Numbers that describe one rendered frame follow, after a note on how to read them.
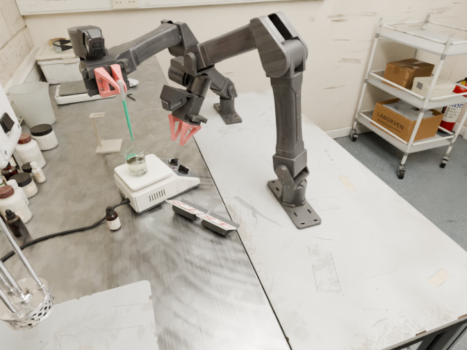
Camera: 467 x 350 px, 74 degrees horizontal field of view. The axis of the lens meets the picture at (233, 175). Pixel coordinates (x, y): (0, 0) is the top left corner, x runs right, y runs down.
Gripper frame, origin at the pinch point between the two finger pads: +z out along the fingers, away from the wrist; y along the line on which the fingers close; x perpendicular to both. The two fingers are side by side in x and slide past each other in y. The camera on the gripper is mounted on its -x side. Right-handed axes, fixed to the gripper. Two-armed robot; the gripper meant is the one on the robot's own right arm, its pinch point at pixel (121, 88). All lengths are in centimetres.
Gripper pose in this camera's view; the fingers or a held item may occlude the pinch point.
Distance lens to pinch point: 75.6
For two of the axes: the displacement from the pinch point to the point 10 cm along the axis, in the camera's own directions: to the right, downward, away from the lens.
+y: 7.7, -3.8, 5.1
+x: 0.0, 8.1, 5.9
